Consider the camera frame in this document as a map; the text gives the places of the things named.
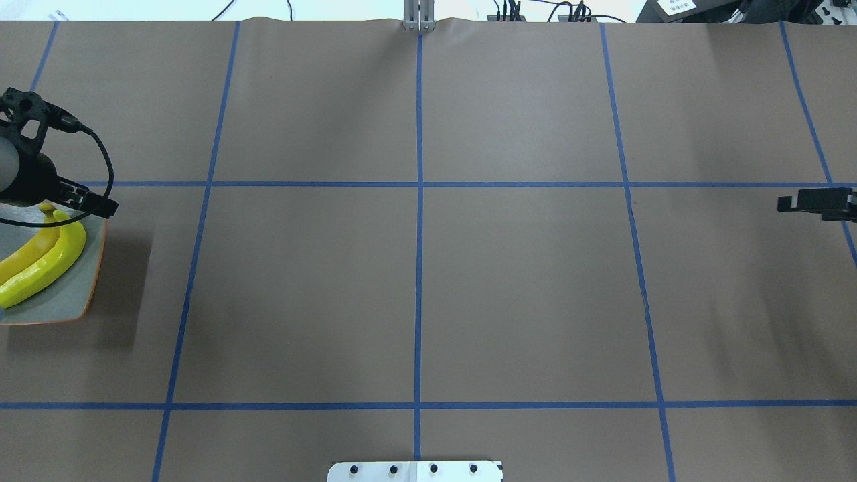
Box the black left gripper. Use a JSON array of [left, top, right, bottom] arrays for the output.
[[1, 151, 119, 219]]

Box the bright yellow banana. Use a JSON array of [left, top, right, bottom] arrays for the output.
[[1, 222, 88, 309]]

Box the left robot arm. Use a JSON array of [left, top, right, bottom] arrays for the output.
[[1, 138, 119, 219]]

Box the grey square plate orange rim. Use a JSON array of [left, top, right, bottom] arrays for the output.
[[1, 204, 108, 326]]

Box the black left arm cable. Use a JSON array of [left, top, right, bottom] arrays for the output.
[[0, 114, 114, 228]]

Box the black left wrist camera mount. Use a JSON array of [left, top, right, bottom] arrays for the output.
[[1, 88, 82, 157]]

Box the aluminium frame post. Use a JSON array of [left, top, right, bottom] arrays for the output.
[[403, 0, 437, 33]]

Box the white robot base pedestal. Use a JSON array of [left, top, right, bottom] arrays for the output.
[[327, 460, 504, 481]]

